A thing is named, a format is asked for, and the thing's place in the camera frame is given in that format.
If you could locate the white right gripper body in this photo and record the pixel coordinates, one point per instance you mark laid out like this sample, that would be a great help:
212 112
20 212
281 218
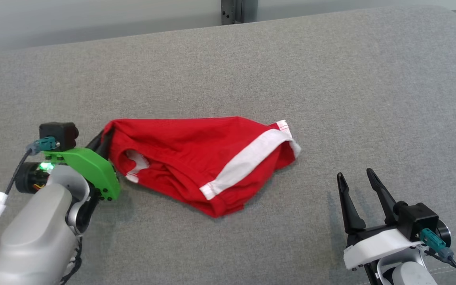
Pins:
378 247

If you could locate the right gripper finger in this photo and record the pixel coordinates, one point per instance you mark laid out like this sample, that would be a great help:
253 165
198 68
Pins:
382 198
350 209

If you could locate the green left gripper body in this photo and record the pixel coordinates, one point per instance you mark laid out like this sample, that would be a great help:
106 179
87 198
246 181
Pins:
89 164

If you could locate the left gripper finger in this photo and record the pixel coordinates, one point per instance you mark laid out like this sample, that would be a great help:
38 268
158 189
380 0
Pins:
95 141
106 150

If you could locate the red jersey with white band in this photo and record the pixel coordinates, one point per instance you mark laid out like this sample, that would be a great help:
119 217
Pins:
196 150

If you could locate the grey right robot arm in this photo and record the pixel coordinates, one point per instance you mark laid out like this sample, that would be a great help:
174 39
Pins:
410 275

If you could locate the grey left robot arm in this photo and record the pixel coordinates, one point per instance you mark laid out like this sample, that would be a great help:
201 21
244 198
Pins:
34 237

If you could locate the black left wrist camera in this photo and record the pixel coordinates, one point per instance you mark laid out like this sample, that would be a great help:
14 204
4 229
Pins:
59 134

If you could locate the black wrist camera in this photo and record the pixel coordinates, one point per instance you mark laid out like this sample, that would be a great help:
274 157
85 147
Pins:
416 219
59 134

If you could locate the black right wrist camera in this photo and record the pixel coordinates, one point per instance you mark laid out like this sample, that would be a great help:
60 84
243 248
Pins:
416 219

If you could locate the grey metal wall post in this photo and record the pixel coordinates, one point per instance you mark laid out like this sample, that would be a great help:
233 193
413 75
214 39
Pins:
232 10

